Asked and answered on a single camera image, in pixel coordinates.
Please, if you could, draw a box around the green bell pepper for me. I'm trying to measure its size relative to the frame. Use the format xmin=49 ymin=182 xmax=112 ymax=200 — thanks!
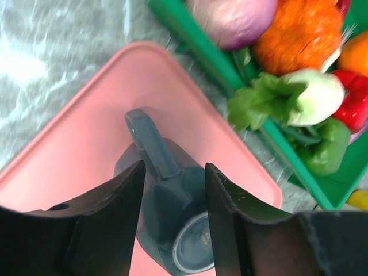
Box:
xmin=296 ymin=117 xmax=351 ymax=176

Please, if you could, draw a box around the red bell pepper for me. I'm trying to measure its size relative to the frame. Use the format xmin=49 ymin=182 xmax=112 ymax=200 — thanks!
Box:
xmin=332 ymin=70 xmax=367 ymax=133

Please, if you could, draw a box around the pink tray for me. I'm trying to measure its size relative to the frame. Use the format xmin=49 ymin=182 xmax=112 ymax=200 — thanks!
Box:
xmin=1 ymin=42 xmax=282 ymax=275

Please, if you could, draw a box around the dark blue-grey mug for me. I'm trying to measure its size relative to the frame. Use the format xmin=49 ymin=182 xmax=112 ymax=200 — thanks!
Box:
xmin=114 ymin=109 xmax=214 ymax=275

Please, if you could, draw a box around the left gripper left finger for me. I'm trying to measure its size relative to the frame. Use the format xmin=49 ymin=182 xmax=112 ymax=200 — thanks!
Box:
xmin=1 ymin=161 xmax=146 ymax=275

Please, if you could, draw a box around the white radish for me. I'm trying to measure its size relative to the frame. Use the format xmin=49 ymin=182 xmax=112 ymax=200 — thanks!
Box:
xmin=227 ymin=69 xmax=345 ymax=131

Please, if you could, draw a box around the orange yellow vegetable piece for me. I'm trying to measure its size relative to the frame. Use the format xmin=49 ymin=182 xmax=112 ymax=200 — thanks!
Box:
xmin=252 ymin=0 xmax=343 ymax=76

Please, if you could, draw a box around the purple onion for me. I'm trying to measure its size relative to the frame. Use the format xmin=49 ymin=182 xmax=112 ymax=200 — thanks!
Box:
xmin=185 ymin=0 xmax=278 ymax=50

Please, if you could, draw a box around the purple eggplant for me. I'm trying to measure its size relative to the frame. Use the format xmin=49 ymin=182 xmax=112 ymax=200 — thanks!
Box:
xmin=349 ymin=121 xmax=368 ymax=144

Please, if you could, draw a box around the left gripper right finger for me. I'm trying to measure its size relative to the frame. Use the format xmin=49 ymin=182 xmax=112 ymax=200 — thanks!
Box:
xmin=205 ymin=163 xmax=367 ymax=275

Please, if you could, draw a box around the orange fruit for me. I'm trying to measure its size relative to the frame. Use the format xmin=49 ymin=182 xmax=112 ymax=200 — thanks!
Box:
xmin=337 ymin=31 xmax=368 ymax=76

